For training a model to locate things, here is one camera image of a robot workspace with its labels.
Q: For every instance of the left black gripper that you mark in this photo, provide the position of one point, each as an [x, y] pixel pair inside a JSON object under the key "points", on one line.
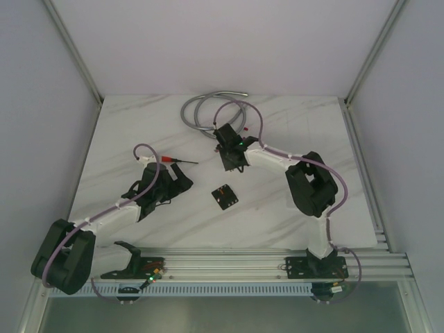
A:
{"points": [[174, 180]]}

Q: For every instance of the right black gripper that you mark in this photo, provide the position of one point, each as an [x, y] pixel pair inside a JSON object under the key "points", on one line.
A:
{"points": [[227, 166]]}

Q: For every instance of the black fuse box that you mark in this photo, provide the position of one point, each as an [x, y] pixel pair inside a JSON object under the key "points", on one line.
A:
{"points": [[228, 199]]}

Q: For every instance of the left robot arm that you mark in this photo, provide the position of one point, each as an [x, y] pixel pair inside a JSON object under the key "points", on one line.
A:
{"points": [[75, 251]]}

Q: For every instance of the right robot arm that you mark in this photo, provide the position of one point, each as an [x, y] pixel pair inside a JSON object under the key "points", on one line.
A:
{"points": [[312, 187]]}

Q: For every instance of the red handled screwdriver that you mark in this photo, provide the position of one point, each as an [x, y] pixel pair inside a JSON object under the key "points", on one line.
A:
{"points": [[167, 159]]}

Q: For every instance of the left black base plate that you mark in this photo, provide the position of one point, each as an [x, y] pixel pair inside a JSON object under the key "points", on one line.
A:
{"points": [[152, 267]]}

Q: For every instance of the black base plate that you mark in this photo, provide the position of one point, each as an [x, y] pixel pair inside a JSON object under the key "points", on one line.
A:
{"points": [[152, 267], [310, 268]]}

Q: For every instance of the slotted cable duct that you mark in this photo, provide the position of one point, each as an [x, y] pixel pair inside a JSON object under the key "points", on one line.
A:
{"points": [[218, 289]]}

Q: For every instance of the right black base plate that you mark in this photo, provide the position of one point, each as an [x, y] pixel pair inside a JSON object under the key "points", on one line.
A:
{"points": [[310, 268]]}

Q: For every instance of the aluminium mounting rail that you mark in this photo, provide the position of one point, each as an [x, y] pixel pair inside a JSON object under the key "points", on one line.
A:
{"points": [[259, 265]]}

